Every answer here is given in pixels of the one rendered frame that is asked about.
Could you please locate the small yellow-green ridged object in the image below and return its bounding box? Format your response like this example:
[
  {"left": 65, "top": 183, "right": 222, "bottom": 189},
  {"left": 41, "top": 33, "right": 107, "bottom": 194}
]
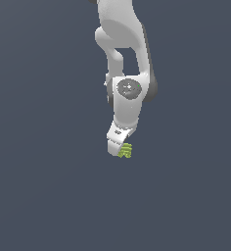
[{"left": 117, "top": 142, "right": 133, "bottom": 160}]

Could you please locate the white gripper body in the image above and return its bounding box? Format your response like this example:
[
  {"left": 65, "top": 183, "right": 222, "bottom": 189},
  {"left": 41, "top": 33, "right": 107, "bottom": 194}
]
[{"left": 106, "top": 120, "right": 137, "bottom": 157}]

